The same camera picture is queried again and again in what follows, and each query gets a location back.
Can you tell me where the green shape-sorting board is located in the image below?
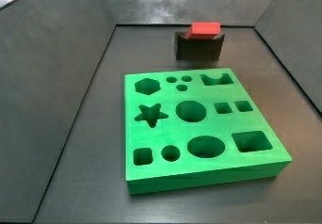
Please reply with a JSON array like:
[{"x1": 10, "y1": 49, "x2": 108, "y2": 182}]
[{"x1": 124, "y1": 69, "x2": 291, "y2": 195}]

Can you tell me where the red double-square block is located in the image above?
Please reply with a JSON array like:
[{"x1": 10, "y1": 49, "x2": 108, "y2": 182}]
[{"x1": 184, "y1": 22, "x2": 220, "y2": 40}]

